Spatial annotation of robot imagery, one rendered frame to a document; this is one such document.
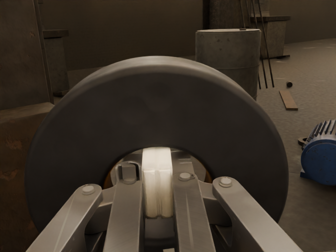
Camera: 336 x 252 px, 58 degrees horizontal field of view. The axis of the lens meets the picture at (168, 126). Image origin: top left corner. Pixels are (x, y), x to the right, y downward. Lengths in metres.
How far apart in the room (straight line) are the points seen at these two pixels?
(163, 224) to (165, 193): 0.06
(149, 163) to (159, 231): 0.07
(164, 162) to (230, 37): 2.48
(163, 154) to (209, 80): 0.05
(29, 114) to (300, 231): 1.44
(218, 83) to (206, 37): 2.53
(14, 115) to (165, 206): 0.35
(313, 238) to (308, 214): 0.19
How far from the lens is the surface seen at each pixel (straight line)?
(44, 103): 0.53
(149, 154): 0.16
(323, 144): 1.91
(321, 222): 1.79
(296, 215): 1.79
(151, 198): 0.16
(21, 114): 0.48
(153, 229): 0.21
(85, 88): 0.16
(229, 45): 2.62
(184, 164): 0.17
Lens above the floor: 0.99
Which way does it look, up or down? 20 degrees down
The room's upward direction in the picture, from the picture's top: 2 degrees counter-clockwise
